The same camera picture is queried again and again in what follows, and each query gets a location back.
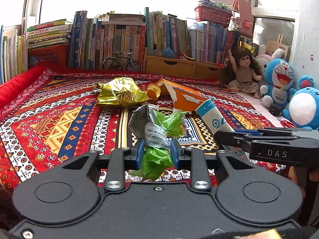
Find green wrapper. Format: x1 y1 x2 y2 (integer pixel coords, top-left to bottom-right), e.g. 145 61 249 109
129 104 187 181

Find gold foil snack bag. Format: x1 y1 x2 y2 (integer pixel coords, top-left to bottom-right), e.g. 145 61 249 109
97 77 150 107

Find stacked horizontal books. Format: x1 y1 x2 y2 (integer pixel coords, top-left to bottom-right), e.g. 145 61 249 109
27 19 72 50

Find person's right hand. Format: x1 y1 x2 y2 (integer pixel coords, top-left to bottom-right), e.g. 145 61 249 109
288 167 319 198

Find blue white round plush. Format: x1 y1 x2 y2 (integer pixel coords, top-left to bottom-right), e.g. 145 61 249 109
282 75 319 130

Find white blue paper cup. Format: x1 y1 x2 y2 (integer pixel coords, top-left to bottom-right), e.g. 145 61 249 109
196 99 249 160

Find blue Doraemon plush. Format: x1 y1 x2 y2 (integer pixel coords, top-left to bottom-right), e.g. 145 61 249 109
260 58 296 116

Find orange tissue box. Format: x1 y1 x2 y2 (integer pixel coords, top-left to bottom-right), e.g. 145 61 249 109
156 79 208 112

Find brown-haired doll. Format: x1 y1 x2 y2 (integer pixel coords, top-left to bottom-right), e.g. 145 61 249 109
228 48 262 99

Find patterned red table cloth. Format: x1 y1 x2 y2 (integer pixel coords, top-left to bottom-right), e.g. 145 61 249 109
1 64 283 193

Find white pink bunny plush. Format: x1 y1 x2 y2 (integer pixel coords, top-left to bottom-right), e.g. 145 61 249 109
255 44 284 78

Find miniature black bicycle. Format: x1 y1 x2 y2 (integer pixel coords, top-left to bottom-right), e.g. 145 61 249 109
102 51 141 72

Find wooden drawer shelf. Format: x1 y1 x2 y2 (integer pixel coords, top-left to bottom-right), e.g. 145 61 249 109
142 48 224 81

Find pink board with letter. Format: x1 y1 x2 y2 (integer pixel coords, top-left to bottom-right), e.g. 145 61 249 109
232 0 254 38

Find blue yarn ball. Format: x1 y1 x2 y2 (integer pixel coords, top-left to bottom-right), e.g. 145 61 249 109
162 49 175 58

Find book row on shelf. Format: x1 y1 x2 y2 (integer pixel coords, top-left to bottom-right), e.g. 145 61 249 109
144 7 240 65

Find middle upright book row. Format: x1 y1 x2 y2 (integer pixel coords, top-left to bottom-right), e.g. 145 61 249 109
68 10 146 71

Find upright book row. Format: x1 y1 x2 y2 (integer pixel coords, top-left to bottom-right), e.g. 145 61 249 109
0 25 28 84
68 10 146 71

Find red plastic basket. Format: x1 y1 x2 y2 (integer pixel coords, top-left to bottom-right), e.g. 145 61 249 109
194 5 232 27

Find left upright book row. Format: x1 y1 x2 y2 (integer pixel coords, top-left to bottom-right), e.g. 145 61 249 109
0 25 28 84

